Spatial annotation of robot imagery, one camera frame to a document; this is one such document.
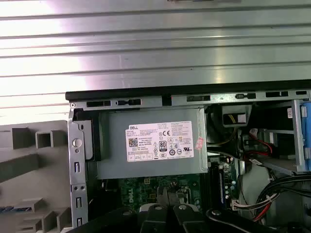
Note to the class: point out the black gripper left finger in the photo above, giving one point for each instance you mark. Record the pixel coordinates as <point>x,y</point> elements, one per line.
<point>155,218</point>

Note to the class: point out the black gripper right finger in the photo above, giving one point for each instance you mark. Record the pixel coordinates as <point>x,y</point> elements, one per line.
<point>184,218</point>

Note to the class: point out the green motherboard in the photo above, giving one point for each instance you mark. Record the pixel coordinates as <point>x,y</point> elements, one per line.
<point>136,191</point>

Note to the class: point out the grey power supply unit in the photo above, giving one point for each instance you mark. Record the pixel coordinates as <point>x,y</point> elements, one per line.
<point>114,150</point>

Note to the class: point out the white power supply label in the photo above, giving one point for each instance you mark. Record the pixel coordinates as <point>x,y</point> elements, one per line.
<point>145,136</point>

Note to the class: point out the black PC case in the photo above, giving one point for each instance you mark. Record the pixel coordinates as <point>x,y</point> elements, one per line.
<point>77,155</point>

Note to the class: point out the grey parts rack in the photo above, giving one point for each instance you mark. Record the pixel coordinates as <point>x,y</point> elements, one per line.
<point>29,170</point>

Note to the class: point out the grey metal drive cage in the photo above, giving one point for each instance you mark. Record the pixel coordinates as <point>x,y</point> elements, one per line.
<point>297,136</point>

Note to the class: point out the blue optical drive bracket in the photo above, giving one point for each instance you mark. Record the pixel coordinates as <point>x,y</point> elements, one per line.
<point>306,136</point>

